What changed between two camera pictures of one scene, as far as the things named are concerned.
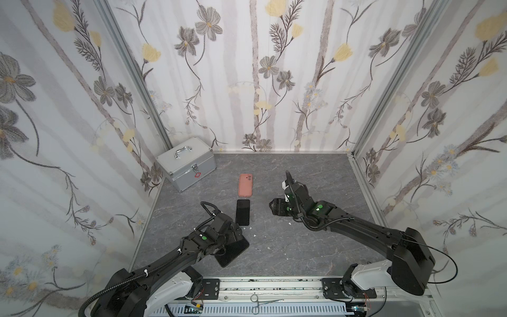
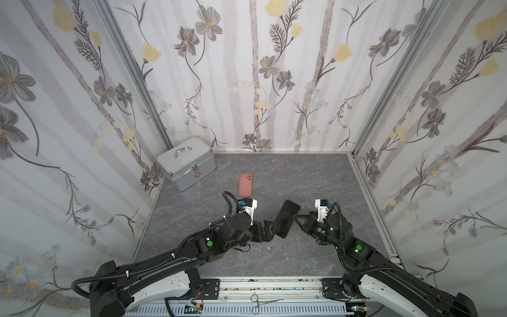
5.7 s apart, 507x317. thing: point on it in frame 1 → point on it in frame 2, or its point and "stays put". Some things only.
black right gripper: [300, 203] → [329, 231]
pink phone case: [245, 185] stays put
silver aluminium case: [188, 162] stays put
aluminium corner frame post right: [434, 12] stays put
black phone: [232, 250] → [285, 218]
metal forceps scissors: [254, 298] stays put
